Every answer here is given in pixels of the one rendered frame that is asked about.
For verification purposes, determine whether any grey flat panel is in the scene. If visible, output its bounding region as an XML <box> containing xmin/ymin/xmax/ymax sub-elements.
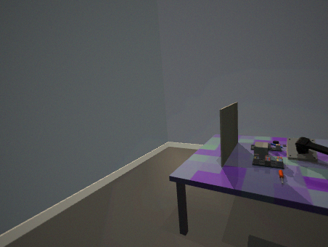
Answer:
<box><xmin>220</xmin><ymin>102</ymin><xmax>238</xmax><ymax>167</ymax></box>

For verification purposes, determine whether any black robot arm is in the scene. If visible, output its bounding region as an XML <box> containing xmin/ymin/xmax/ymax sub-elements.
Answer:
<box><xmin>295</xmin><ymin>137</ymin><xmax>328</xmax><ymax>155</ymax></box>

